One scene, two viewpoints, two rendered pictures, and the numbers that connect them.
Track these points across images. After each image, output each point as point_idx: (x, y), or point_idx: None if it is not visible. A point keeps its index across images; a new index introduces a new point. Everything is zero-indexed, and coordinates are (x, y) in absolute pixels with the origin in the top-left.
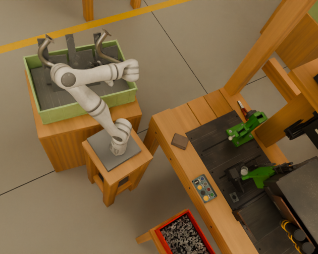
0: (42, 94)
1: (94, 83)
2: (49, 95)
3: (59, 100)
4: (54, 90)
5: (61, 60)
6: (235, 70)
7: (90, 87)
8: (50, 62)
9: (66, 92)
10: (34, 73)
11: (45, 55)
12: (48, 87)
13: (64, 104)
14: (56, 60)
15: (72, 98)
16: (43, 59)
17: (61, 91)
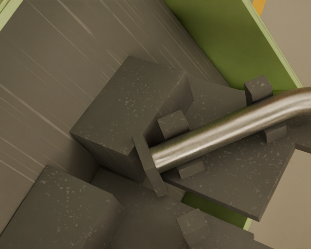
0: (152, 14)
1: (10, 244)
2: (129, 27)
3: (85, 29)
4: (132, 60)
5: (243, 180)
6: None
7: (7, 205)
8: (270, 127)
9: (84, 87)
10: (216, 83)
11: (308, 132)
12: (154, 62)
13: (53, 22)
14: (254, 158)
15: (44, 81)
16: None
17: (106, 79)
